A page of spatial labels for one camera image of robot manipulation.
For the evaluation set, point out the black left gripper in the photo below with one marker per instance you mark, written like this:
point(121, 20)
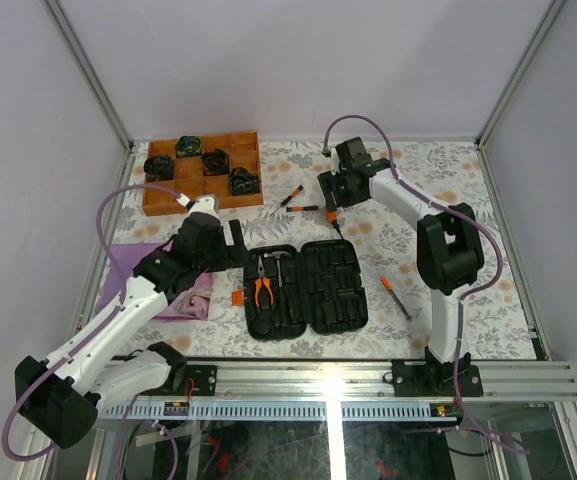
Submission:
point(235, 255)

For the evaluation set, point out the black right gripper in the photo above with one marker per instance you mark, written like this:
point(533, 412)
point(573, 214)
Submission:
point(328, 184)

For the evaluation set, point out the large orange black screwdriver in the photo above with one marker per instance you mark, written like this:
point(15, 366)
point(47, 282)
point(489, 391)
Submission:
point(331, 214)

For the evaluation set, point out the orange case latch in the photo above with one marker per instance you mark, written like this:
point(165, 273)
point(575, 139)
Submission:
point(239, 297)

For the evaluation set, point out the orange handled pliers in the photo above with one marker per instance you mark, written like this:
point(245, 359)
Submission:
point(263, 295)

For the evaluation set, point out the black handled steel hammer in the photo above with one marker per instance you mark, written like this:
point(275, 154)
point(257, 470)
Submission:
point(278, 255)

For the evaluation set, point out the orange handled utility knife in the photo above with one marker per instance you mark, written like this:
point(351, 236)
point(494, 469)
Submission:
point(387, 284)

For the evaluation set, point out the black plastic tool case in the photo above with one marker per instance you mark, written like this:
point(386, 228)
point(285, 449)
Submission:
point(322, 291)

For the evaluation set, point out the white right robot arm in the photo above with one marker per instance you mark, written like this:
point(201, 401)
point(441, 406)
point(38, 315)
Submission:
point(449, 254)

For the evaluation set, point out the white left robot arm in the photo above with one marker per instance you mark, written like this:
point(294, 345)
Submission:
point(63, 394)

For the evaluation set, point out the small orange black screwdriver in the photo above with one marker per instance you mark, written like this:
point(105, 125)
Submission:
point(284, 202)

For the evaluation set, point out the purple folded cloth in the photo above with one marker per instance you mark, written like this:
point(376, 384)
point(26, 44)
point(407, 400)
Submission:
point(191, 304)

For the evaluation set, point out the thin orange precision screwdriver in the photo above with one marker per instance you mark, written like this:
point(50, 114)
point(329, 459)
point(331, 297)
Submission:
point(309, 208)

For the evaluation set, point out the black rolled tape right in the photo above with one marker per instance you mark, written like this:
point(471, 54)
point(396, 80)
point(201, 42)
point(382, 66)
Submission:
point(242, 182)

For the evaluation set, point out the black rolled tape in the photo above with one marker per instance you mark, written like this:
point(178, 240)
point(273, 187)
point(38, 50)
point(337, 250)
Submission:
point(215, 162)
point(159, 168)
point(189, 146)
point(242, 182)

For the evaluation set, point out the orange wooden compartment tray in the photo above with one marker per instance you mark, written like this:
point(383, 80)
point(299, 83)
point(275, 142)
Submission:
point(192, 178)

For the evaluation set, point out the black rolled tape middle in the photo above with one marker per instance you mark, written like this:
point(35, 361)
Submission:
point(215, 162)

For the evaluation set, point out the black rolled tape left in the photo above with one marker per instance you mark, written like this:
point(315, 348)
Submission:
point(159, 168)

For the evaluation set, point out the black rolled tape top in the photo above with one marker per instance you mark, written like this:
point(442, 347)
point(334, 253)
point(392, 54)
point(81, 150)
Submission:
point(189, 146)

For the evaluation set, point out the floral patterned table mat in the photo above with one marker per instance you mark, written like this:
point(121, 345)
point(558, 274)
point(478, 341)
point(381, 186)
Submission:
point(386, 247)

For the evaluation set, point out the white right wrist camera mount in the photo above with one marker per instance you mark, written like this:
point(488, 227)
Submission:
point(335, 162)

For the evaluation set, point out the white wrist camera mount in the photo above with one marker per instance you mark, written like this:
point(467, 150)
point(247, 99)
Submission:
point(335, 162)
point(207, 204)

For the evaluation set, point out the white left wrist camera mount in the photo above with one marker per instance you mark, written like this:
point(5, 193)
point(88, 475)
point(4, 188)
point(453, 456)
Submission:
point(207, 204)

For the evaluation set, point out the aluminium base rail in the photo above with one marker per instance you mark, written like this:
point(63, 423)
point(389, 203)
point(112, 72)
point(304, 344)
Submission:
point(354, 391)

